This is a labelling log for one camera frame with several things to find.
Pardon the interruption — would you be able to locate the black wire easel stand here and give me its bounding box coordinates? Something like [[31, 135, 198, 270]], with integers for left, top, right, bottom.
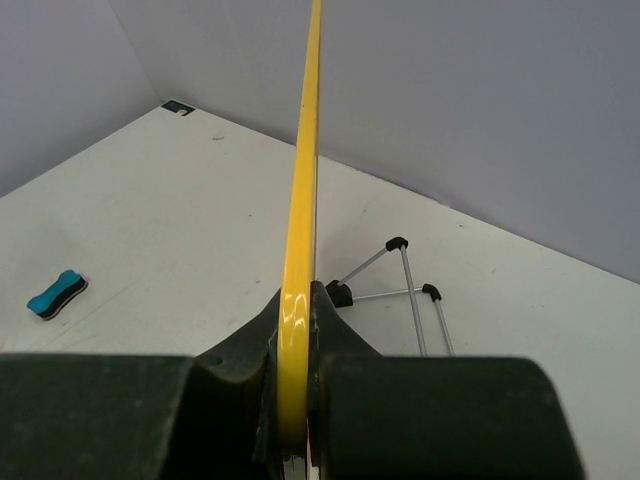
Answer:
[[326, 236, 456, 357]]

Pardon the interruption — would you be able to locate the black XDOF label left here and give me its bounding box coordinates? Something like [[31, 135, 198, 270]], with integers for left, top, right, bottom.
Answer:
[[161, 100, 195, 117]]

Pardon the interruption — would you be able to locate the blue bone shaped eraser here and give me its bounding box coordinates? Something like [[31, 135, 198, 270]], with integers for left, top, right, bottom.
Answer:
[[27, 270, 89, 321]]

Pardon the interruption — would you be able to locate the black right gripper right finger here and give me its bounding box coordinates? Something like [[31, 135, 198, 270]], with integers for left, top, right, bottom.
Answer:
[[309, 281, 585, 479]]

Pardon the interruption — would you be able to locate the yellow framed whiteboard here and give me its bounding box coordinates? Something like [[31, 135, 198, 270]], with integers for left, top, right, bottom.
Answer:
[[276, 1, 322, 465]]

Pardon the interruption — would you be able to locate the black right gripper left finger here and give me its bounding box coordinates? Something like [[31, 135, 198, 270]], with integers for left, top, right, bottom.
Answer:
[[1, 299, 280, 479]]

